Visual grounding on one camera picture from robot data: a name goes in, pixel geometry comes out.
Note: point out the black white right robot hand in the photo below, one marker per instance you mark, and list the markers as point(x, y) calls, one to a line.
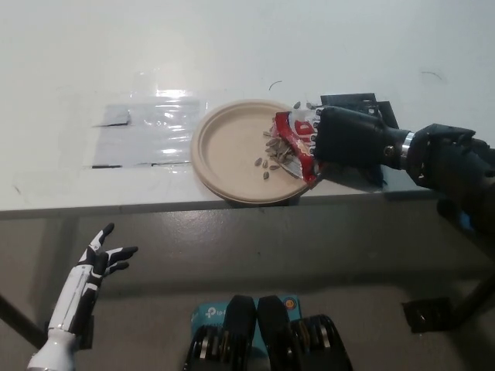
point(356, 139)

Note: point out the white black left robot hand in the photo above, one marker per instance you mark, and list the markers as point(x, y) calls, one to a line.
point(87, 272)

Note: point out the red blue sunflower seed bag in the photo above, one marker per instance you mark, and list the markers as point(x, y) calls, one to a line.
point(298, 131)

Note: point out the sunflower seeds heap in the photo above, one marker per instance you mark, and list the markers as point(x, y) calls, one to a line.
point(276, 150)

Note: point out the single sunflower seed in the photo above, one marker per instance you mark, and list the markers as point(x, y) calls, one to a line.
point(297, 105)
point(309, 104)

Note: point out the beige paper plate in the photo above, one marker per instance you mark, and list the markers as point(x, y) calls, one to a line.
point(232, 154)

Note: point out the robot left black torso block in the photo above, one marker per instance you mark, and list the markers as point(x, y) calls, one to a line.
point(237, 332)

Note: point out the black table leg with foot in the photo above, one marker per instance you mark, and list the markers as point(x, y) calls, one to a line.
point(15, 313)
point(425, 315)

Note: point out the black blue cylindrical device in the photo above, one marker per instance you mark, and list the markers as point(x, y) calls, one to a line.
point(452, 212)

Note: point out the teal tp-link box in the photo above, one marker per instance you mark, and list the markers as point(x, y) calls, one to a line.
point(207, 314)

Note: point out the clear plastic sheet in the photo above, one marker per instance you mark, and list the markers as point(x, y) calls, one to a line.
point(120, 148)

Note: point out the clear plastic film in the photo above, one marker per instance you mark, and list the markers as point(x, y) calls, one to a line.
point(172, 92)

